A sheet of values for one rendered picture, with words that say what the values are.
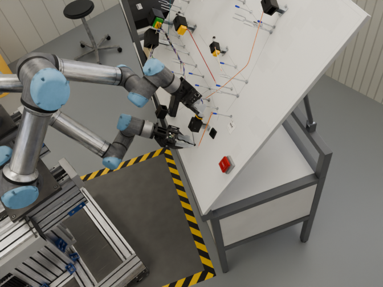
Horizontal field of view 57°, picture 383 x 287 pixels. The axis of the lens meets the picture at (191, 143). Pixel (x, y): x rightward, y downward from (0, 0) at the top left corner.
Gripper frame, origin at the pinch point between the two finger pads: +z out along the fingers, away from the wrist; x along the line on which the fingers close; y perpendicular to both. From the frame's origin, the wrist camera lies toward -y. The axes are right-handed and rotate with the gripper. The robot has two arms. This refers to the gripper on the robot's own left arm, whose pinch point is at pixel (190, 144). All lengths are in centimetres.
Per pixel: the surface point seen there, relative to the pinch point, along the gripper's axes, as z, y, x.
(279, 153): 48.2, -1.4, 10.3
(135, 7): -44, -47, 97
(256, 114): 13.1, 37.9, 6.1
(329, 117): 132, -73, 86
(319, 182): 66, 10, -3
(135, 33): -38, -42, 75
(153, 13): -33, -13, 72
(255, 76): 9.5, 39.7, 21.4
